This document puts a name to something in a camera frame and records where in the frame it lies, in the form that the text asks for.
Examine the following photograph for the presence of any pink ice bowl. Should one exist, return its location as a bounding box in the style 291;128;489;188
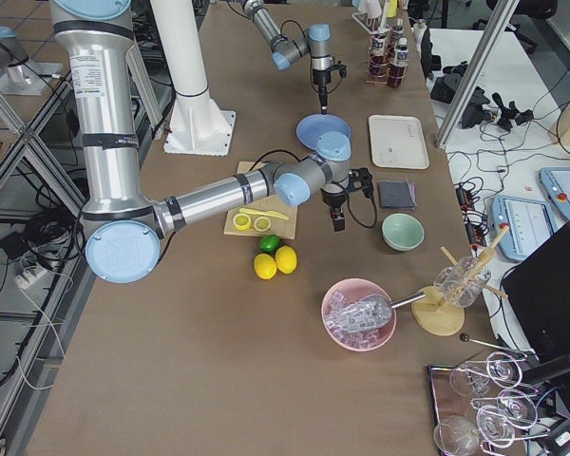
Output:
321;278;397;352

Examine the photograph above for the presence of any grey folded cloth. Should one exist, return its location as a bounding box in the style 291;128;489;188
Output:
378;180;417;210

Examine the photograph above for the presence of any steel ice scoop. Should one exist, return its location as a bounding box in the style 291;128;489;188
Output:
341;292;426;333

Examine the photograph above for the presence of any lower lemon half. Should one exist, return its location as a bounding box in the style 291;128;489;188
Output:
232;213;253;231

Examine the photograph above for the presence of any tea bottle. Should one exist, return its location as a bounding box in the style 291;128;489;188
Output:
387;37;409;88
368;28;389;83
391;18;404;45

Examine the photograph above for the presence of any copper wire bottle rack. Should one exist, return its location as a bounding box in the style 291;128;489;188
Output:
366;29;409;88

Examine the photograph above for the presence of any blue round plate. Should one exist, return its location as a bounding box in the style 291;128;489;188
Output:
295;114;352;150

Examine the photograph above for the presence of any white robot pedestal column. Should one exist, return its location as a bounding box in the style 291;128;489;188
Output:
151;0;209;113

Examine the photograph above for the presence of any yellow plastic knife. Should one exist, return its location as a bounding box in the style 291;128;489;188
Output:
238;207;289;220

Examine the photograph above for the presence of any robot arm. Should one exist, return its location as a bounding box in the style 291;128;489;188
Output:
239;1;337;115
50;1;352;283

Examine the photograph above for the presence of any whole lemon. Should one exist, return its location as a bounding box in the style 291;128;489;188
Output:
253;253;277;280
275;245;297;274

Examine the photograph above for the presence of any wine glass rack tray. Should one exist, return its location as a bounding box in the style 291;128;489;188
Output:
427;350;570;455

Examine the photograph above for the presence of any blue teach pendant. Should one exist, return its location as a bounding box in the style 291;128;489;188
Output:
491;195;558;261

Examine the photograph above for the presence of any lower whole lemon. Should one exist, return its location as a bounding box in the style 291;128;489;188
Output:
253;253;277;280

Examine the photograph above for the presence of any green lime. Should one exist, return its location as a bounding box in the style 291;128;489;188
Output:
259;234;281;254

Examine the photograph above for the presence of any back left tea bottle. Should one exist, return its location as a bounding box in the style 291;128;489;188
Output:
391;18;404;45

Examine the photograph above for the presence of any wooden cup stand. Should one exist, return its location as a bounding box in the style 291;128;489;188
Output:
411;224;509;336

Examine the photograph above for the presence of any back right tea bottle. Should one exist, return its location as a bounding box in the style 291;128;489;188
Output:
368;28;389;83

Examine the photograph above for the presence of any mint green bowl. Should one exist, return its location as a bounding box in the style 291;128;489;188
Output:
381;213;425;252

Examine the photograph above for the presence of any upper lemon slice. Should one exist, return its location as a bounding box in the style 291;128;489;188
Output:
253;216;272;233

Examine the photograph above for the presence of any glass mug on stand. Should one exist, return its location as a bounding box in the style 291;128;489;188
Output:
433;256;491;308

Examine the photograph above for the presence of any wooden cutting board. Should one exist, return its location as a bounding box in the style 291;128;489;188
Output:
223;161;298;241

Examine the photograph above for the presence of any cream rabbit tray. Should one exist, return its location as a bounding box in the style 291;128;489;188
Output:
369;115;429;170

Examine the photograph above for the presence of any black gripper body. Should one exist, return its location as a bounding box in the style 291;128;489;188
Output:
312;56;332;93
321;183;348;217

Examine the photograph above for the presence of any front tea bottle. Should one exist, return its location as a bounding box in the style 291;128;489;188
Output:
387;37;409;88

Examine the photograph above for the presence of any black laptop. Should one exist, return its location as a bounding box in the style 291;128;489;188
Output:
503;223;570;358

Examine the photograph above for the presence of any upper whole lemon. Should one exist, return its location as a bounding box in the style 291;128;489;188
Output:
275;245;297;274

